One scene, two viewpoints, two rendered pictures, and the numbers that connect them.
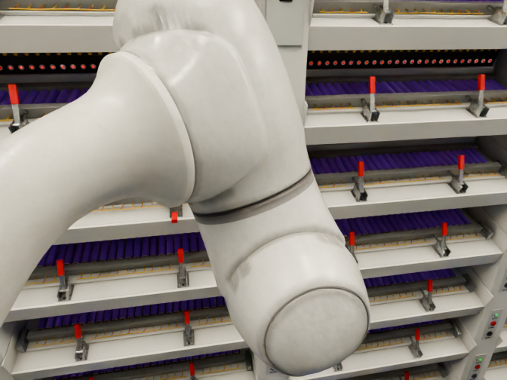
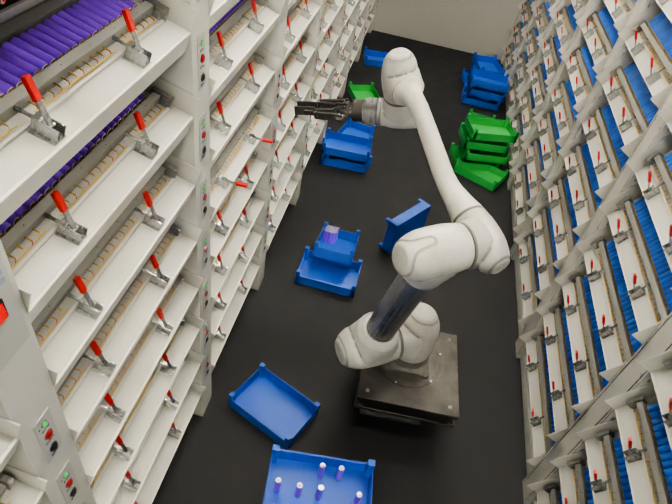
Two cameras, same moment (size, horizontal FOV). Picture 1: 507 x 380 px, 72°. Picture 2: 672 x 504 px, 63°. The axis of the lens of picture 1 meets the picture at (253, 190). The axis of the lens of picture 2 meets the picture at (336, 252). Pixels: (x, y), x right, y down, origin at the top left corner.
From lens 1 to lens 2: 175 cm
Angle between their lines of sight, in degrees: 64
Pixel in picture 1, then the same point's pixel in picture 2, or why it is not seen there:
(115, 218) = (238, 161)
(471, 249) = (301, 91)
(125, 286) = (233, 206)
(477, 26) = not seen: outside the picture
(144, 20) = (413, 68)
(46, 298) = (218, 239)
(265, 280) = not seen: hidden behind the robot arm
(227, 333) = (253, 209)
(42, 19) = (231, 53)
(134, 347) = (234, 248)
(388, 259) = (288, 117)
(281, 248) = not seen: hidden behind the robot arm
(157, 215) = (247, 147)
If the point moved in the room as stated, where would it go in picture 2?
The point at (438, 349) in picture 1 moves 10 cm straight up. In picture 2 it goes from (293, 160) to (295, 144)
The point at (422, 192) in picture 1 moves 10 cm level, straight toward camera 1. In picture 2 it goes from (295, 70) to (310, 80)
